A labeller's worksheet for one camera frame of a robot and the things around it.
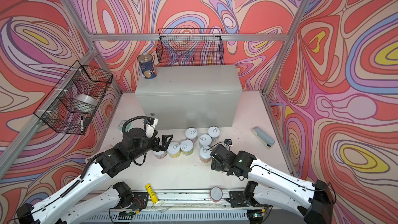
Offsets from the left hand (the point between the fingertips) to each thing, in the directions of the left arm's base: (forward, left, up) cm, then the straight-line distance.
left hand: (167, 133), depth 72 cm
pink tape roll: (-22, -23, -19) cm, 37 cm away
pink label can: (-3, +7, -17) cm, 19 cm away
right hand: (-11, -27, -15) cm, 33 cm away
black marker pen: (+3, +40, +3) cm, 41 cm away
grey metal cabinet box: (+37, -9, -14) cm, 41 cm away
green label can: (+1, -8, -17) cm, 19 cm away
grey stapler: (+7, -53, -18) cm, 57 cm away
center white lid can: (+5, -19, -17) cm, 25 cm away
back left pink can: (+9, -11, -16) cm, 21 cm away
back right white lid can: (+10, -24, -16) cm, 30 cm away
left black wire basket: (+9, +43, +12) cm, 46 cm away
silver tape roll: (+10, +38, +11) cm, 41 cm away
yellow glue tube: (-22, +8, -20) cm, 30 cm away
